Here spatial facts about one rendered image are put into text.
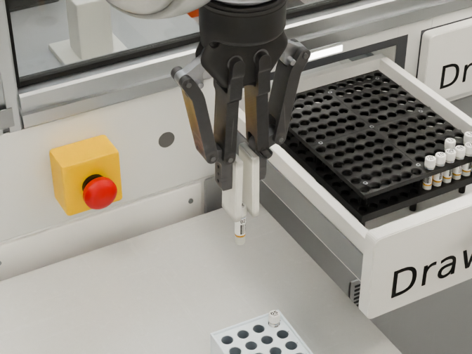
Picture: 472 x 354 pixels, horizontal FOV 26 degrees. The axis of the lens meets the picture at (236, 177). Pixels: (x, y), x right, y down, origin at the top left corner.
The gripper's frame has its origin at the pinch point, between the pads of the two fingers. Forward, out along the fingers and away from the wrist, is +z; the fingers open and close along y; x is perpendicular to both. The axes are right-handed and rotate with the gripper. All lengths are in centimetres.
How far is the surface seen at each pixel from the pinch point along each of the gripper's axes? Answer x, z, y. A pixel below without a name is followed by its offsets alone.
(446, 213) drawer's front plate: 6.1, 6.8, -20.8
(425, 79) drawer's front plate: -27, 13, -42
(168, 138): -27.0, 12.0, -3.9
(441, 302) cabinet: -29, 61, -53
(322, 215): -5.4, 12.3, -13.0
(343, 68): -29.6, 10.2, -30.6
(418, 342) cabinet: -28, 69, -50
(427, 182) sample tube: -4.4, 11.4, -26.5
